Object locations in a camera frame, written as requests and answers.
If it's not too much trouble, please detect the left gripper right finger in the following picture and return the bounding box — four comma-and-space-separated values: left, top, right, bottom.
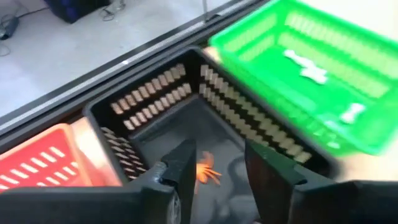
245, 140, 398, 224

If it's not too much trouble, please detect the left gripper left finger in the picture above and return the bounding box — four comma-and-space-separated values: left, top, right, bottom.
0, 139, 197, 224

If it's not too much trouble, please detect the white plastic bone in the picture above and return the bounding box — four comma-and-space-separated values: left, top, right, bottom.
300, 67, 329, 85
283, 49, 315, 68
339, 103, 366, 124

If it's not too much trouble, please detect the orange plastic basket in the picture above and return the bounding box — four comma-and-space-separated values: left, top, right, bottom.
0, 123, 124, 194

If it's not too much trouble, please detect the black plastic basket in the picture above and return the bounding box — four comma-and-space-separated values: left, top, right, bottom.
83, 46, 341, 224

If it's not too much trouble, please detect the green plastic basket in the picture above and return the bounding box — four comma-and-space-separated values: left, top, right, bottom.
207, 0, 398, 156

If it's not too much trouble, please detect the black equipment case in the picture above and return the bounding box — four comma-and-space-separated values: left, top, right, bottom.
43, 0, 111, 24

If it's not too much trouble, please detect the black floor cable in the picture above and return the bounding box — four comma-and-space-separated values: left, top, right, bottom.
99, 0, 127, 22

